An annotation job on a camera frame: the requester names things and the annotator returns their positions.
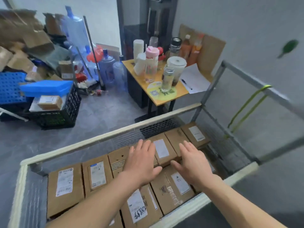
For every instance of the person's right hand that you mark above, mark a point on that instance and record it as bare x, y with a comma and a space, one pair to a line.
197, 168

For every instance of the person's left hand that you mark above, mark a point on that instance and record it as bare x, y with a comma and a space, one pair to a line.
141, 163

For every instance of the parcel with handwritten label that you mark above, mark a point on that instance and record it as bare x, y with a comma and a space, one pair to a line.
155, 161

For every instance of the large labelled cardboard box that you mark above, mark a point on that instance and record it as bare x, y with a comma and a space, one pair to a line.
159, 189
215, 169

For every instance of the green striped holed cardboard box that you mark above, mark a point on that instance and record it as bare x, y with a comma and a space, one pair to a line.
116, 156

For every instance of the parcel with long label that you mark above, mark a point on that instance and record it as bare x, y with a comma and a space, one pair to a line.
172, 151

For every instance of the small parcel white label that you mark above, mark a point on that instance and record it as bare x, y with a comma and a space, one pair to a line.
187, 132

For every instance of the barcode printed medium cardboard box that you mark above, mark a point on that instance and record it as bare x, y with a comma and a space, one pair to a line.
175, 137

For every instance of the scribbled label printed cardboard box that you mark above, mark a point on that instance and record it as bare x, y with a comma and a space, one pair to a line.
152, 206

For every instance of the parcel with blue-top label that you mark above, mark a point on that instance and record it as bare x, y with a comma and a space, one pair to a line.
86, 178

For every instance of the person's left forearm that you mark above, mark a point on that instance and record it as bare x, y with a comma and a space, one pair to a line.
95, 206

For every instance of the person's right forearm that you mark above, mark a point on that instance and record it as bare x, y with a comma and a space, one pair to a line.
242, 208

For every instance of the yellow-green round sticker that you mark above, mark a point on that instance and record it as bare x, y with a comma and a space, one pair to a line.
154, 94

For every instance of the black pen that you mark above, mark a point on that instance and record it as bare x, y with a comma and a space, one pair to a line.
186, 84

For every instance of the clear glass jar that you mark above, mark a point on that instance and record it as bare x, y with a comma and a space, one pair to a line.
167, 80

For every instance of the heap of mixed rubbish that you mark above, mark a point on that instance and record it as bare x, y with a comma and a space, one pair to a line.
92, 90

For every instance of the white paper sheet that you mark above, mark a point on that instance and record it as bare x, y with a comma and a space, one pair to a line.
197, 78

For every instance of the blue water jug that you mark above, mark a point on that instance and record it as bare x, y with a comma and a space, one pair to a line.
119, 73
107, 68

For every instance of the small yellow table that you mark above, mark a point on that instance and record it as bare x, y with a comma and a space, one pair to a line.
133, 71

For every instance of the black plastic crate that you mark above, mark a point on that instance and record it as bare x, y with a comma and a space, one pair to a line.
12, 111
59, 118

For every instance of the white plastic cup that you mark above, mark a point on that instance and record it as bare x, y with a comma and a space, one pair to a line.
140, 65

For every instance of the pink lid clear tumbler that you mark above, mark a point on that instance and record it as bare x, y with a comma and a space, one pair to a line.
151, 64

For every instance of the white lid drink cup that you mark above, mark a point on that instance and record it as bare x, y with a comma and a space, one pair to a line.
177, 66

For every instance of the small brown carton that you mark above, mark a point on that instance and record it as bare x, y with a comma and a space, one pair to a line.
51, 103

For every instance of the red lid bottle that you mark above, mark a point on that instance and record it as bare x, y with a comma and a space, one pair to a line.
161, 52

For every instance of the orange drink bottle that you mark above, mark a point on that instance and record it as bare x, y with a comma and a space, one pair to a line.
195, 52

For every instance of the red plastic object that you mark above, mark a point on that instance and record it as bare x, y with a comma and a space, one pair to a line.
93, 55

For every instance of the brown tea bottle white cap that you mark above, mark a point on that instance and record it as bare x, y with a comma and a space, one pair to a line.
185, 49

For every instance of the upright brown carton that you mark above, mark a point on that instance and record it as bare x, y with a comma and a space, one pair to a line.
66, 70

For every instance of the black lid steel flask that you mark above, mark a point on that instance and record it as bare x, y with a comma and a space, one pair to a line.
175, 47

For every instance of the blue plastic box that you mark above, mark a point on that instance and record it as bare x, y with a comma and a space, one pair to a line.
45, 89

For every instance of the black water dispenser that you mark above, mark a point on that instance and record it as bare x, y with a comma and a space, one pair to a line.
154, 16

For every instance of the blue perforated plastic crate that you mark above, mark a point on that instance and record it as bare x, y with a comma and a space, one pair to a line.
12, 89

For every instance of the large pale blue jug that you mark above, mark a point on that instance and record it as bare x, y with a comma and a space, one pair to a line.
76, 28

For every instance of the green popsicle wall hook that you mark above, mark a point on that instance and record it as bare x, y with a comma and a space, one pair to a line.
289, 46

